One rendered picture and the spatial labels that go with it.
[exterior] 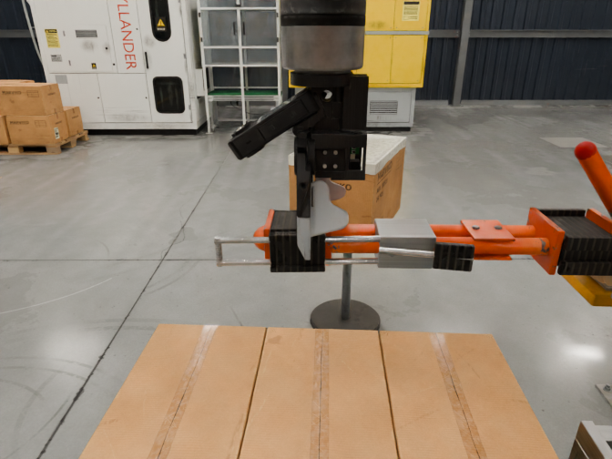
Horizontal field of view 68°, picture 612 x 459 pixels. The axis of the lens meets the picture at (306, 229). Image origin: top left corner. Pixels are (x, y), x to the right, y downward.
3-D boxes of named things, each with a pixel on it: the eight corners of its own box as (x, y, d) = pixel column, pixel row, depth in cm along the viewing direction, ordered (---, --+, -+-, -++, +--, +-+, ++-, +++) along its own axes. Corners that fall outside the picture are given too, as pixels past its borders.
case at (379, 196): (332, 198, 268) (334, 130, 252) (400, 208, 253) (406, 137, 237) (289, 237, 217) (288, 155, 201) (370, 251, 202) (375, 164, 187)
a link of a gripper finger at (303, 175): (310, 217, 49) (311, 137, 50) (295, 217, 49) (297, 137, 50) (311, 219, 54) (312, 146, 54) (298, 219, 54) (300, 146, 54)
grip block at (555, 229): (579, 244, 63) (589, 205, 61) (622, 279, 54) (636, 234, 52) (519, 244, 64) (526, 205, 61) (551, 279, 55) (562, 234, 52)
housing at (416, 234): (423, 247, 63) (425, 217, 61) (433, 270, 56) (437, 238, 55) (372, 247, 63) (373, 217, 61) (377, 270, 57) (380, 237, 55)
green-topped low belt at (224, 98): (282, 127, 814) (282, 89, 789) (281, 132, 767) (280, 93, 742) (213, 127, 813) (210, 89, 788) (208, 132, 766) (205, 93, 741)
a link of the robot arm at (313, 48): (276, 25, 44) (285, 26, 53) (278, 77, 46) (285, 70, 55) (368, 25, 44) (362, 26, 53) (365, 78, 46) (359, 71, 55)
